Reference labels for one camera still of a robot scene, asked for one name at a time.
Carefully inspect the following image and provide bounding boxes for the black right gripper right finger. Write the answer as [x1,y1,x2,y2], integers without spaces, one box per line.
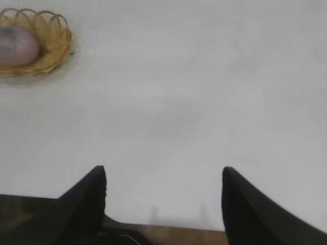
[221,166,327,245]

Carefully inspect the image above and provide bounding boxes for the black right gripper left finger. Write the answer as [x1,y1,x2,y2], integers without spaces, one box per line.
[15,165,107,245]

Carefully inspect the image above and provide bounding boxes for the yellow woven wicker basket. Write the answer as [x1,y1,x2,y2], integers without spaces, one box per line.
[0,7,74,77]

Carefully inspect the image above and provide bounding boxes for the pink peach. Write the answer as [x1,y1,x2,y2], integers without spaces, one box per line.
[0,25,40,67]

